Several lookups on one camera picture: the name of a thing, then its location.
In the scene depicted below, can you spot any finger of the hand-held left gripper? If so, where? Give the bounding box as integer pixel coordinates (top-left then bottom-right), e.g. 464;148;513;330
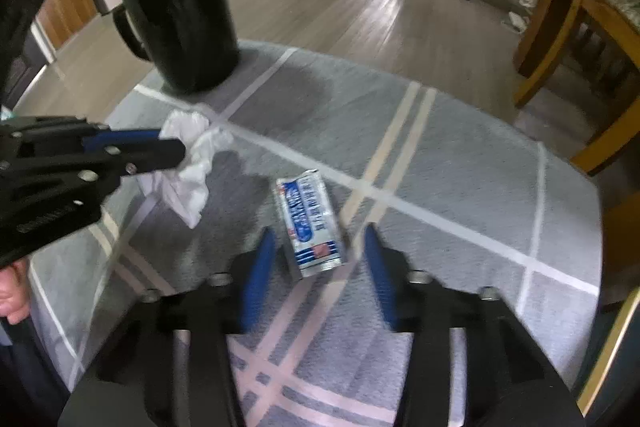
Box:
10;116;163;152
81;138;187;186

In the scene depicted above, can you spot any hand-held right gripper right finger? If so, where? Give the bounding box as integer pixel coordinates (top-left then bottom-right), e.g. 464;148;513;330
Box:
363;222;587;427

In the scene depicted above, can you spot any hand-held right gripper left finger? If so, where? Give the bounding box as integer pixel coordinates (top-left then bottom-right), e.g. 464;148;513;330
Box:
59;226;277;427

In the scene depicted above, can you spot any white tissue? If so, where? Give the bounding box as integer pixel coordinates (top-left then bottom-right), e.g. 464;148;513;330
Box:
137;109;236;229

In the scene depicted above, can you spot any small blue white sachet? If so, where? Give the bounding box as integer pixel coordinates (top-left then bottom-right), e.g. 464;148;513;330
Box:
274;169;348;279

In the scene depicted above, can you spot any person's left hand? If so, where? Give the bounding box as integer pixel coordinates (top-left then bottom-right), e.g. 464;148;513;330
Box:
0;257;32;326

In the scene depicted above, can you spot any grey plaid cloth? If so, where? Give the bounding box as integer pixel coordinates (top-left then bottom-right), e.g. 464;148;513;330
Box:
12;39;606;427

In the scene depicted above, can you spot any black mug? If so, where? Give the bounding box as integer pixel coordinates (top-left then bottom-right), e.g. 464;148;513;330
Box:
112;0;241;95

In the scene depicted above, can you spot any brown wooden cabinet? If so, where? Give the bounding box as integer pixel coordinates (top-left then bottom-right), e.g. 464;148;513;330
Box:
25;0;98;50

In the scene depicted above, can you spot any wooden chair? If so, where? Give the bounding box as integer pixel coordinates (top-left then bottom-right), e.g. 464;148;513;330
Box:
512;0;640;178

